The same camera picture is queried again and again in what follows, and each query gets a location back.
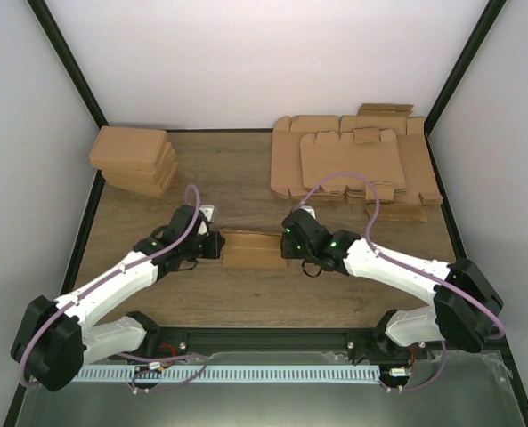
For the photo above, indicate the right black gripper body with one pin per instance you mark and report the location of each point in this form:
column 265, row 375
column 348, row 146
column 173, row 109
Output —
column 289, row 252

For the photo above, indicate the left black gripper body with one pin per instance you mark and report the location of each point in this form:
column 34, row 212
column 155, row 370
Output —
column 213, row 252

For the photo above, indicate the brown cardboard box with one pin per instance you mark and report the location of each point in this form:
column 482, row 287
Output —
column 246, row 249

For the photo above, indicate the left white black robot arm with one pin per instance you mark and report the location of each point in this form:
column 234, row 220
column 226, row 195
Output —
column 57, row 338

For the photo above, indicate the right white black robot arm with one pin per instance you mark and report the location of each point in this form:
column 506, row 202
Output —
column 461, row 306

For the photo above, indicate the bottom folded cardboard box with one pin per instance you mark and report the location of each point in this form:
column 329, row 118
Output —
column 145, row 190

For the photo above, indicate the folded cardboard box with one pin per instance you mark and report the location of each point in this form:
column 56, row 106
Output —
column 159, row 171
column 164, row 157
column 135, row 182
column 145, row 190
column 126, row 147

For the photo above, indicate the top folded cardboard box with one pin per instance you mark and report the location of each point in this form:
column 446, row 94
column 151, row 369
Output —
column 126, row 147

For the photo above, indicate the pile of flat cardboard blanks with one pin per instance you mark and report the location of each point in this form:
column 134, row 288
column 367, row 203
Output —
column 378, row 155

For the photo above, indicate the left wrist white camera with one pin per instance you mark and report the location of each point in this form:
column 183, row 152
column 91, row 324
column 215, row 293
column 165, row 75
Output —
column 209, row 212

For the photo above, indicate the wrist white camera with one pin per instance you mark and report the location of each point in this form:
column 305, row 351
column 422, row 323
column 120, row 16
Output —
column 209, row 212
column 309, row 209

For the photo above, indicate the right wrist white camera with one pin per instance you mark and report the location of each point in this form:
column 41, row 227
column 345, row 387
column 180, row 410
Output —
column 309, row 209

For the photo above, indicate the black aluminium frame rail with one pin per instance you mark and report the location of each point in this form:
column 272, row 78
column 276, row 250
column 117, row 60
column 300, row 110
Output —
column 209, row 340

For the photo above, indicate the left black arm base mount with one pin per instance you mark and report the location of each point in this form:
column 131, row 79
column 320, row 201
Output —
column 170, row 344

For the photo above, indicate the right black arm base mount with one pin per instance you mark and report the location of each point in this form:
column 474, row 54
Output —
column 368, row 344

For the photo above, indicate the light blue slotted cable duct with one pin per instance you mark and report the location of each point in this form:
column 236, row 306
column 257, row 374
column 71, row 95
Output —
column 232, row 374

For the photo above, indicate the left black corner frame post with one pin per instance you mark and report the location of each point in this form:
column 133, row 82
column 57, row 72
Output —
column 53, row 33

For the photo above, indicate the black corner frame post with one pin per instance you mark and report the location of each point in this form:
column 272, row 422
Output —
column 53, row 33
column 480, row 31

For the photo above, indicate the right black corner frame post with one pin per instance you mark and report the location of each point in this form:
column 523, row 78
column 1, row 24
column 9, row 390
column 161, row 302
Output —
column 480, row 31

